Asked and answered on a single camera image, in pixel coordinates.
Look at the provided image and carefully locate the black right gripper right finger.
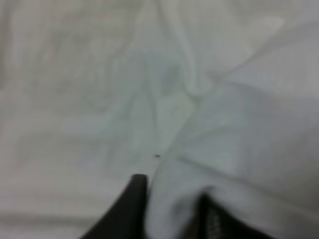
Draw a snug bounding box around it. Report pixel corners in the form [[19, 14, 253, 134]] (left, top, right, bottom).
[[198, 195, 271, 239]]

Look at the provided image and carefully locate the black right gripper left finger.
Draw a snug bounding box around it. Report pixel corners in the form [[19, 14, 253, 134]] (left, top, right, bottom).
[[82, 174, 148, 239]]

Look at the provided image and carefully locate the white short sleeve shirt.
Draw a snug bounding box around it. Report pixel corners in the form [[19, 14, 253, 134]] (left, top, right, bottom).
[[0, 0, 319, 239]]

